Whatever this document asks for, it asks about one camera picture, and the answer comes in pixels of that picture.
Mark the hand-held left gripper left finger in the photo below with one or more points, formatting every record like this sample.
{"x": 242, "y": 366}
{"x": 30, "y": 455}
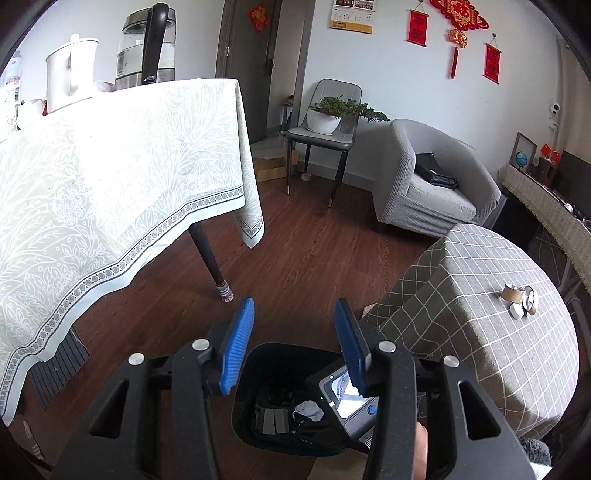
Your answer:
{"x": 238, "y": 346}

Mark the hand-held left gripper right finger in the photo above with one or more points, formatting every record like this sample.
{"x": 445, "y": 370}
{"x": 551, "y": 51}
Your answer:
{"x": 353, "y": 346}

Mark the silver foil wrapper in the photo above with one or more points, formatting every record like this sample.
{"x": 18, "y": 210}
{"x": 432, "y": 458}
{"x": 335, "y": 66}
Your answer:
{"x": 308, "y": 410}

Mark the dark teal trash bin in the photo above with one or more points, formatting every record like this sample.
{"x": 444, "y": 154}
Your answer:
{"x": 277, "y": 369}

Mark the black printed box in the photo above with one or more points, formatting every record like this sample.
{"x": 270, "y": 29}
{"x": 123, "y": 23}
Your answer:
{"x": 272, "y": 420}

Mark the brown tape roll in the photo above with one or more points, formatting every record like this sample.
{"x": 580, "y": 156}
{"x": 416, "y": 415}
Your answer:
{"x": 512, "y": 293}

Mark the person's right hand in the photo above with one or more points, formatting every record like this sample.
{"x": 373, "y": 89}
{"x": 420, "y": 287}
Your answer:
{"x": 420, "y": 454}

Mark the black table leg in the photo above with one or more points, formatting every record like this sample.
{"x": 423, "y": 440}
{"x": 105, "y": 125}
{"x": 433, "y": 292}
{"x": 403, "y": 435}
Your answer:
{"x": 207, "y": 258}

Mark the grey checked tablecloth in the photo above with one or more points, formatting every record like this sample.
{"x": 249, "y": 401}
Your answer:
{"x": 461, "y": 295}

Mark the dark ribbed floor mat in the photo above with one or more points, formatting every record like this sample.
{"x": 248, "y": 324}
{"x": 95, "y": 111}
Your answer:
{"x": 62, "y": 369}

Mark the cardboard box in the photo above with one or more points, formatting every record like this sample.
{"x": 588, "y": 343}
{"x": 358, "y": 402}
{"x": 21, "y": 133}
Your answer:
{"x": 270, "y": 168}

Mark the black handbag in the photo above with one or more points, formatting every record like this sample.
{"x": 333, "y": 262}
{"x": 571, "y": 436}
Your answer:
{"x": 434, "y": 170}

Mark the grey armchair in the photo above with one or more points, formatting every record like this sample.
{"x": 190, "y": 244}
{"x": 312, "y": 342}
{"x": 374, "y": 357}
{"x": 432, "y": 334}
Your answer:
{"x": 401, "y": 152}

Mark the pale floral tablecloth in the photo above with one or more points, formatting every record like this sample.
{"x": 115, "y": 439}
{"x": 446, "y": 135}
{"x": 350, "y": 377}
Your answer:
{"x": 115, "y": 175}

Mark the potted plant in white pot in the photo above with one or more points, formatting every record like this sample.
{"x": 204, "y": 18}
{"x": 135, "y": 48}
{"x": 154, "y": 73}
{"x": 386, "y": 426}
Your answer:
{"x": 323, "y": 123}

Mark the side shelf with lace cloth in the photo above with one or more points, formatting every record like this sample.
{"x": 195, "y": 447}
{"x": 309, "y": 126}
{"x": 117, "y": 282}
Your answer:
{"x": 540, "y": 198}

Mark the small blue globe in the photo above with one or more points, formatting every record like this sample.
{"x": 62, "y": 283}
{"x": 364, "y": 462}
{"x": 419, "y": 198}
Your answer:
{"x": 521, "y": 160}

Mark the grey dining chair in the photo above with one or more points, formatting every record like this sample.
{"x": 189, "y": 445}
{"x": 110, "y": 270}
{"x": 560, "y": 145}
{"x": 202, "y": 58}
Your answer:
{"x": 332, "y": 90}

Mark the brown speaker box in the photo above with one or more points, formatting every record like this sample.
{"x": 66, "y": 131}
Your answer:
{"x": 545, "y": 173}

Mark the framed picture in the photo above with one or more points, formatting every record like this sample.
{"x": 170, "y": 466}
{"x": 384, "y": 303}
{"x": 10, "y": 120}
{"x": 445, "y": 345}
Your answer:
{"x": 524, "y": 143}

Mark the small red flag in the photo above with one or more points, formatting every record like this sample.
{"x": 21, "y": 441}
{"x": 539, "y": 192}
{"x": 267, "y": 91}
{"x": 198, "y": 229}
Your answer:
{"x": 545, "y": 151}
{"x": 555, "y": 157}

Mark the grey door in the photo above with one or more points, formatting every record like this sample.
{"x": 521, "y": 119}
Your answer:
{"x": 249, "y": 69}

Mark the black monitor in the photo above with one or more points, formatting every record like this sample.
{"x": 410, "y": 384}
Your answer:
{"x": 577, "y": 175}

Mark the glass electric kettle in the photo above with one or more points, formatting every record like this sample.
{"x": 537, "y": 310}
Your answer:
{"x": 157, "y": 41}

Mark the red hanging scroll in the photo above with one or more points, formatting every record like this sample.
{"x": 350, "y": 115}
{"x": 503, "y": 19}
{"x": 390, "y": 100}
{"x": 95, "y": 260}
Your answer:
{"x": 418, "y": 25}
{"x": 492, "y": 62}

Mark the white jug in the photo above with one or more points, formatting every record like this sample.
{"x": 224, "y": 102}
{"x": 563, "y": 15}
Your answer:
{"x": 74, "y": 74}

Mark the red diamond door decoration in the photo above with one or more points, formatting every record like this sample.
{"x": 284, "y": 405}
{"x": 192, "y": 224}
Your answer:
{"x": 259, "y": 17}

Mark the clear plastic bottle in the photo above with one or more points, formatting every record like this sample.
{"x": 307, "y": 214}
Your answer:
{"x": 11, "y": 92}

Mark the white security camera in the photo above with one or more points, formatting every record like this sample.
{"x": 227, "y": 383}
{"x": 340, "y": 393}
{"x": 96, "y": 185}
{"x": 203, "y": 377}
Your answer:
{"x": 554, "y": 110}

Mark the wall calendar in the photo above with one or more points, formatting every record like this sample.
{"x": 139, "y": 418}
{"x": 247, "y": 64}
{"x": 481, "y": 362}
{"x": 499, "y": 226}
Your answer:
{"x": 351, "y": 18}

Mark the red knot wall ornament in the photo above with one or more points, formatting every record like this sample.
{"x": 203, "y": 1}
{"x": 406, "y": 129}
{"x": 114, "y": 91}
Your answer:
{"x": 457, "y": 11}

